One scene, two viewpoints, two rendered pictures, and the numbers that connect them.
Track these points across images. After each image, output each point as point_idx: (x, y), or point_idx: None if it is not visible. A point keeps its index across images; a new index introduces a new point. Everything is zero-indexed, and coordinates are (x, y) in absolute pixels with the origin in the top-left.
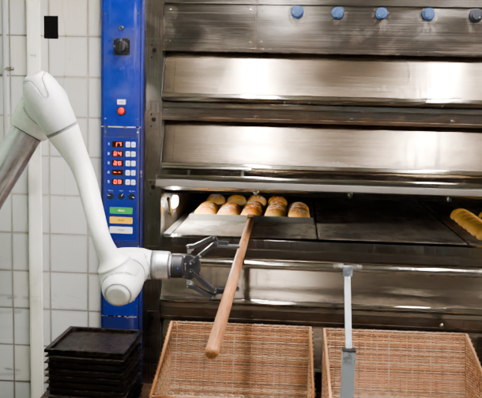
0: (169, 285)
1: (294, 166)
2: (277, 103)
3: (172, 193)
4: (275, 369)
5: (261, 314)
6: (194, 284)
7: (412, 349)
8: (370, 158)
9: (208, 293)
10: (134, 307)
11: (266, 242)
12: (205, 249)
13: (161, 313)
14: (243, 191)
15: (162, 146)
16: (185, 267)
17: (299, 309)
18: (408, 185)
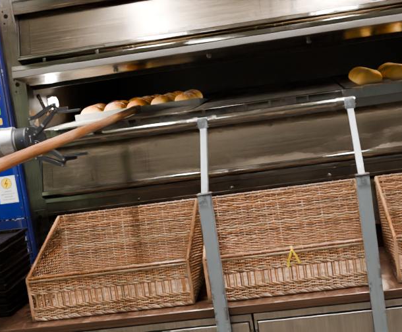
0: (51, 180)
1: (149, 36)
2: None
3: (49, 94)
4: (167, 247)
5: (147, 195)
6: (43, 155)
7: (302, 203)
8: (225, 16)
9: (58, 161)
10: (20, 209)
11: (138, 120)
12: (47, 118)
13: (49, 211)
14: (107, 73)
15: (18, 41)
16: (30, 139)
17: (182, 182)
18: (259, 32)
